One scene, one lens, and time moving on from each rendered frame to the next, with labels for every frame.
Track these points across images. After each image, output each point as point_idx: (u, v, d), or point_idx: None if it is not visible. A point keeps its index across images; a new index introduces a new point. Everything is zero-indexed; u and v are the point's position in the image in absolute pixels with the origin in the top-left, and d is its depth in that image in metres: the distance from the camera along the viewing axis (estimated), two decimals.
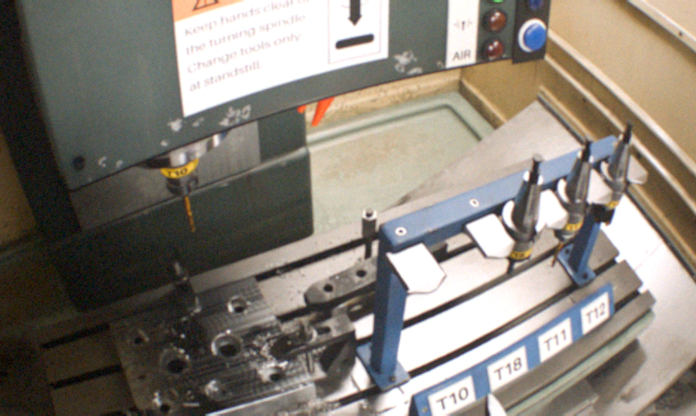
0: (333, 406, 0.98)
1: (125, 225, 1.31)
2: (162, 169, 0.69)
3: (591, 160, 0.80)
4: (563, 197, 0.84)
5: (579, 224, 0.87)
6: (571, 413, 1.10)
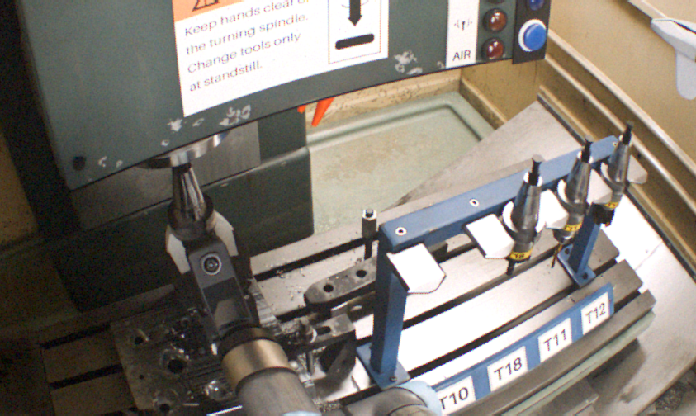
0: (333, 406, 0.98)
1: (125, 225, 1.31)
2: None
3: (591, 161, 0.80)
4: (563, 198, 0.84)
5: (579, 224, 0.87)
6: (571, 413, 1.10)
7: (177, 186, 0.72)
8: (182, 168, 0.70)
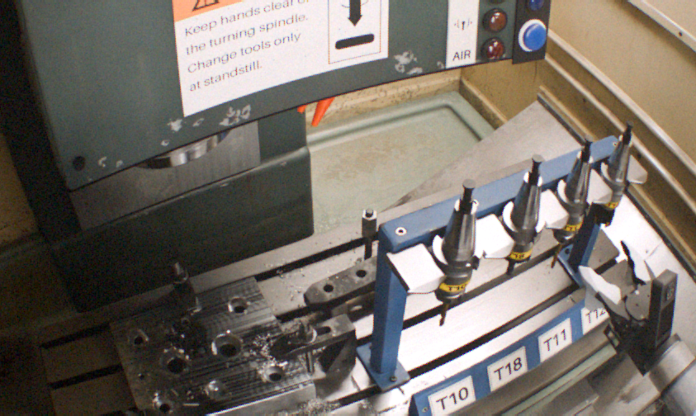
0: (333, 406, 0.98)
1: (125, 225, 1.31)
2: (442, 285, 0.80)
3: (591, 161, 0.80)
4: (563, 198, 0.84)
5: (579, 224, 0.87)
6: (571, 413, 1.10)
7: (460, 226, 0.74)
8: (470, 208, 0.73)
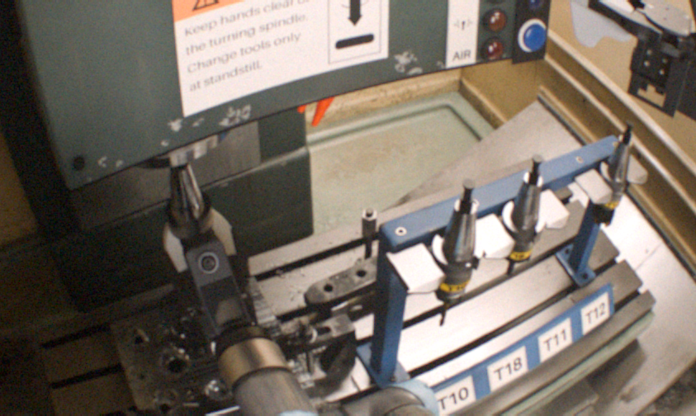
0: (333, 406, 0.98)
1: (125, 225, 1.31)
2: (442, 285, 0.80)
3: (185, 169, 0.71)
4: (167, 215, 0.75)
5: None
6: (571, 413, 1.10)
7: (460, 226, 0.74)
8: (470, 208, 0.73)
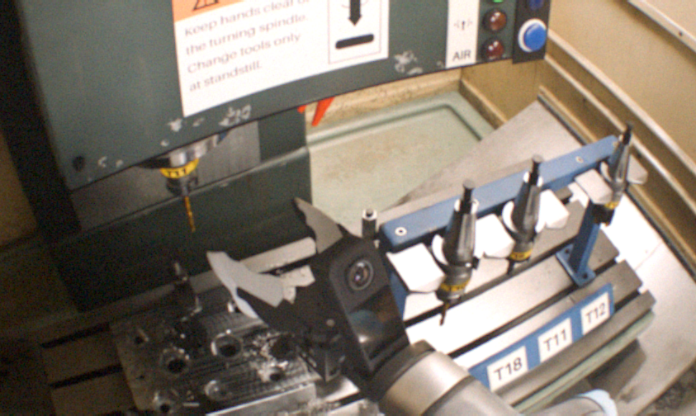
0: (333, 406, 0.98)
1: (125, 225, 1.31)
2: (442, 285, 0.80)
3: None
4: None
5: (189, 165, 0.69)
6: None
7: (460, 226, 0.74)
8: (470, 208, 0.73)
